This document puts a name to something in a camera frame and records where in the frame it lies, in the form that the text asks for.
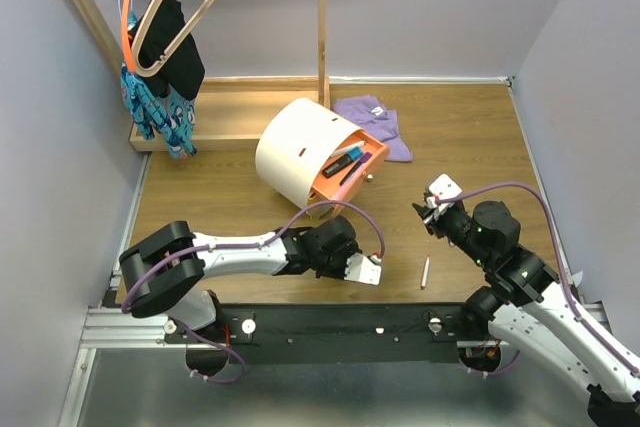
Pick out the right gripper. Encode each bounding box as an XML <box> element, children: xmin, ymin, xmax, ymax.
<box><xmin>412</xmin><ymin>200</ymin><xmax>492</xmax><ymax>267</ymax></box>

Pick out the purple black highlighter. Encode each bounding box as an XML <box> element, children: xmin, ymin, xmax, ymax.
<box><xmin>339</xmin><ymin>152</ymin><xmax>373</xmax><ymax>186</ymax></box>

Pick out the salmon pink drawer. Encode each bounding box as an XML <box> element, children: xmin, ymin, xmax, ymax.
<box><xmin>307</xmin><ymin>130</ymin><xmax>390</xmax><ymax>205</ymax></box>

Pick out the blue black highlighter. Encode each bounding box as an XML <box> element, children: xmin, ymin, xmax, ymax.
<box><xmin>322</xmin><ymin>147</ymin><xmax>364</xmax><ymax>178</ymax></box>

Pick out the white round drawer organizer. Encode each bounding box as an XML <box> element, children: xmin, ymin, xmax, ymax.
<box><xmin>255</xmin><ymin>97</ymin><xmax>361</xmax><ymax>209</ymax></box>

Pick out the pink highlighter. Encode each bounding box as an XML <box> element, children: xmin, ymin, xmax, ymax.
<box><xmin>332</xmin><ymin>174</ymin><xmax>363</xmax><ymax>202</ymax></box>

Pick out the grey white marker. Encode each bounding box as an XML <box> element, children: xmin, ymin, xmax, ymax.
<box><xmin>330</xmin><ymin>141</ymin><xmax>364</xmax><ymax>158</ymax></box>

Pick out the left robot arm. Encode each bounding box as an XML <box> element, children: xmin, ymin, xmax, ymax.
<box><xmin>119</xmin><ymin>216</ymin><xmax>381</xmax><ymax>342</ymax></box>

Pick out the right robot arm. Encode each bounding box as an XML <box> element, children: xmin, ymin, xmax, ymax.
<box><xmin>414</xmin><ymin>201</ymin><xmax>639</xmax><ymax>426</ymax></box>

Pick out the red tipped white pencil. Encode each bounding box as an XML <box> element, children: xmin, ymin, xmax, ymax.
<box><xmin>420</xmin><ymin>256</ymin><xmax>430</xmax><ymax>290</ymax></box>

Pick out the purple cloth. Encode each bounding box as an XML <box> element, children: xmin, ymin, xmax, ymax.
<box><xmin>333</xmin><ymin>95</ymin><xmax>414</xmax><ymax>163</ymax></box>

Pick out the blue patterned garment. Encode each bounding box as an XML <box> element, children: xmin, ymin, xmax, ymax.
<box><xmin>120</xmin><ymin>9</ymin><xmax>198</xmax><ymax>159</ymax></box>

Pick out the black garment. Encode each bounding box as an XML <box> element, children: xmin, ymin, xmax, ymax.
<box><xmin>137</xmin><ymin>0</ymin><xmax>206</xmax><ymax>100</ymax></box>

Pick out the wooden clothes hanger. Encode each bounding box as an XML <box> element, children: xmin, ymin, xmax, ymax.
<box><xmin>130</xmin><ymin>0</ymin><xmax>245</xmax><ymax>78</ymax></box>

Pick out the orange clothes hanger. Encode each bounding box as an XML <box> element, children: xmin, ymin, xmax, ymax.
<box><xmin>120</xmin><ymin>0</ymin><xmax>136</xmax><ymax>73</ymax></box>

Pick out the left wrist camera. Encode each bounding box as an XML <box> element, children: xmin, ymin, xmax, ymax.
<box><xmin>344</xmin><ymin>253</ymin><xmax>382</xmax><ymax>286</ymax></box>

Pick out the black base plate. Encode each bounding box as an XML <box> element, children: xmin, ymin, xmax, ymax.
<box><xmin>164</xmin><ymin>302</ymin><xmax>521</xmax><ymax>366</ymax></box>

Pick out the wooden rack frame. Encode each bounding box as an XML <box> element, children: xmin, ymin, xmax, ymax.
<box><xmin>72</xmin><ymin>0</ymin><xmax>330</xmax><ymax>150</ymax></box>

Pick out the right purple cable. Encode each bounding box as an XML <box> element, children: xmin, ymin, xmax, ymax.
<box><xmin>434</xmin><ymin>181</ymin><xmax>640</xmax><ymax>378</ymax></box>

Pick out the purple cable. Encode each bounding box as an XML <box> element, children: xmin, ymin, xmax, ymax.
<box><xmin>434</xmin><ymin>181</ymin><xmax>640</xmax><ymax>378</ymax></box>
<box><xmin>121</xmin><ymin>200</ymin><xmax>386</xmax><ymax>384</ymax></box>

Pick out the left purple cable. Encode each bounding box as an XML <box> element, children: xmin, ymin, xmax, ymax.
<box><xmin>121</xmin><ymin>200</ymin><xmax>386</xmax><ymax>384</ymax></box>

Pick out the aluminium rail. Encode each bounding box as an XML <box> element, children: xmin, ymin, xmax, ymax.
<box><xmin>82</xmin><ymin>302</ymin><xmax>601</xmax><ymax>348</ymax></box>

